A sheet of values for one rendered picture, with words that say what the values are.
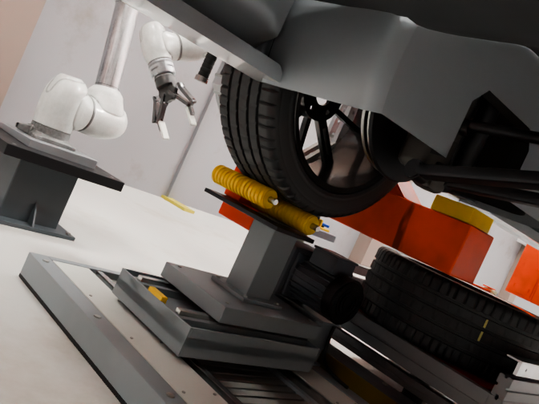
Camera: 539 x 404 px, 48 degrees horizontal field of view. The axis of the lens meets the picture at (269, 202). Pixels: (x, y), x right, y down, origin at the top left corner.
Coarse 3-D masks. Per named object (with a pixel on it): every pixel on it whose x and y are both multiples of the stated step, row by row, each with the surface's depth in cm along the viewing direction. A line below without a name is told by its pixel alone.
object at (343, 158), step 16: (304, 96) 173; (304, 112) 176; (320, 112) 179; (336, 112) 187; (304, 128) 181; (320, 128) 185; (352, 128) 194; (320, 144) 188; (352, 144) 194; (304, 160) 158; (320, 160) 194; (336, 160) 191; (352, 160) 189; (368, 160) 186; (320, 176) 180; (336, 176) 182; (352, 176) 181; (368, 176) 180; (336, 192) 170
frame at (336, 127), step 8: (224, 64) 169; (224, 72) 170; (216, 80) 169; (216, 88) 170; (216, 96) 172; (344, 112) 205; (352, 112) 203; (336, 120) 204; (352, 120) 202; (328, 128) 204; (336, 128) 205; (344, 128) 201; (336, 136) 201; (336, 144) 201; (304, 152) 199; (312, 152) 198; (312, 160) 197
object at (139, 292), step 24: (120, 288) 167; (144, 288) 159; (168, 288) 170; (144, 312) 156; (168, 312) 150; (192, 312) 152; (168, 336) 147; (192, 336) 144; (216, 336) 149; (240, 336) 155; (264, 336) 168; (288, 336) 176; (216, 360) 152; (240, 360) 157; (264, 360) 163; (288, 360) 170; (312, 360) 177
